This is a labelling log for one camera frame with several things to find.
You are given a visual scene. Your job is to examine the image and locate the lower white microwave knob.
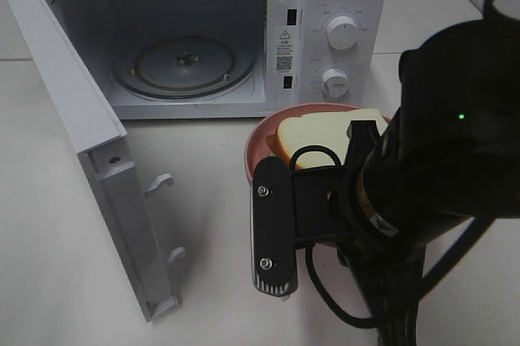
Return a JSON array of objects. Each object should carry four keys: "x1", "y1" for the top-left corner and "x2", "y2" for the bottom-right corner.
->
[{"x1": 322, "y1": 68, "x2": 350, "y2": 98}]

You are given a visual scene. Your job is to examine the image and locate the white microwave door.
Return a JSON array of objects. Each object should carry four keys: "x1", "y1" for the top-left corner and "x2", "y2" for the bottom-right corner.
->
[{"x1": 7, "y1": 0, "x2": 185, "y2": 321}]

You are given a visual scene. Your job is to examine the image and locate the white microwave oven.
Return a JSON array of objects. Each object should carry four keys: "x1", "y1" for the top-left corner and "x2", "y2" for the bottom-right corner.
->
[{"x1": 48, "y1": 0, "x2": 384, "y2": 120}]

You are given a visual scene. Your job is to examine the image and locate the upper white microwave knob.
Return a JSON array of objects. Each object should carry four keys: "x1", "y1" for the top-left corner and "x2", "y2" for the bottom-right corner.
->
[{"x1": 326, "y1": 15, "x2": 359, "y2": 50}]

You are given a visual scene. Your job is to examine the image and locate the white microwave knob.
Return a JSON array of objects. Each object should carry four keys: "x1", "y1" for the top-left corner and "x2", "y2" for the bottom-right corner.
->
[
  {"x1": 322, "y1": 68, "x2": 350, "y2": 98},
  {"x1": 326, "y1": 15, "x2": 359, "y2": 50}
]

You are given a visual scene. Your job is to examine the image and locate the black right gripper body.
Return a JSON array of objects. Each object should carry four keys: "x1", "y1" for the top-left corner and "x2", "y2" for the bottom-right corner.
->
[{"x1": 291, "y1": 120, "x2": 427, "y2": 257}]

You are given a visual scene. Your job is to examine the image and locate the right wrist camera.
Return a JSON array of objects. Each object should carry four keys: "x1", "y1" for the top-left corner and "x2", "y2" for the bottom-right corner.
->
[{"x1": 250, "y1": 157, "x2": 298, "y2": 298}]

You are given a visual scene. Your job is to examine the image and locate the glass microwave turntable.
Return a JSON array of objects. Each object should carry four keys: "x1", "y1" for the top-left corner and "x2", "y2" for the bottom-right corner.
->
[{"x1": 112, "y1": 35, "x2": 257, "y2": 100}]

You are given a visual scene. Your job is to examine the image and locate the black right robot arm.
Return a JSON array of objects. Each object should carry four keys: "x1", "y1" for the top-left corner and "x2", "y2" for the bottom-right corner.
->
[{"x1": 290, "y1": 0, "x2": 519, "y2": 345}]

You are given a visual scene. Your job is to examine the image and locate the warning label sticker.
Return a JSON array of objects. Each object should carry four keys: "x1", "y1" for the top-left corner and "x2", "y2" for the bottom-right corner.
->
[{"x1": 273, "y1": 25, "x2": 298, "y2": 74}]

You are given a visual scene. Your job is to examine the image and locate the pink plate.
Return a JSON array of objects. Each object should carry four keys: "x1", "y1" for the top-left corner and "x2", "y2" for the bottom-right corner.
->
[{"x1": 244, "y1": 102, "x2": 390, "y2": 181}]

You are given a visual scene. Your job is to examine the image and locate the toy sandwich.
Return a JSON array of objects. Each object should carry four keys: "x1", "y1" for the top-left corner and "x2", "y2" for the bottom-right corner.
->
[{"x1": 266, "y1": 108, "x2": 388, "y2": 163}]

